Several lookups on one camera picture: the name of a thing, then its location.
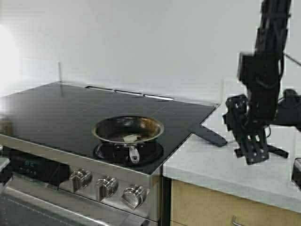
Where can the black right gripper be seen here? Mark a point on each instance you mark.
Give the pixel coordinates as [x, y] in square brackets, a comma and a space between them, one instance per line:
[261, 74]

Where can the black spatula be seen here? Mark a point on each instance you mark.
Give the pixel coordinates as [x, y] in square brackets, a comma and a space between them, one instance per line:
[217, 140]

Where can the raw shrimp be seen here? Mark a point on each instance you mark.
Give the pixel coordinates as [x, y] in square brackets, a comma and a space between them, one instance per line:
[131, 138]

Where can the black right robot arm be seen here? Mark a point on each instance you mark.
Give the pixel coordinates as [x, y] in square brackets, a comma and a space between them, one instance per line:
[272, 32]

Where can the black object at right edge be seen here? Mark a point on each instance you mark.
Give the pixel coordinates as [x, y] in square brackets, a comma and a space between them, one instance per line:
[296, 172]

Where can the wooden cabinet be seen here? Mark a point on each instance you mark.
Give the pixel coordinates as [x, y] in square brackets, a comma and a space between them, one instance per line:
[197, 206]

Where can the right steel stove knob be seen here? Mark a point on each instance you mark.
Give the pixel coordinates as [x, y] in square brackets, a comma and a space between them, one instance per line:
[133, 196]

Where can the steel stove knob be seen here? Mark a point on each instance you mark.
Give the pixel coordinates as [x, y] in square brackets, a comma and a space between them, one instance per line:
[105, 187]
[133, 196]
[79, 179]

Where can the middle steel stove knob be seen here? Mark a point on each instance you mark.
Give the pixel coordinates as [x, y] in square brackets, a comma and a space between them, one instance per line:
[105, 187]

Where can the left steel stove knob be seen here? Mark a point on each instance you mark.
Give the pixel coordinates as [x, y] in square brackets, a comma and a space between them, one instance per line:
[79, 179]

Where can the stainless steel stove range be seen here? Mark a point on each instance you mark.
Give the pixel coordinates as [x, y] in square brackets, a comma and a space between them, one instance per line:
[46, 134]

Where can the steel drawer handle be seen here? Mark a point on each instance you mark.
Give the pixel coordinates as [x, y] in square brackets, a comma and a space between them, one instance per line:
[235, 222]

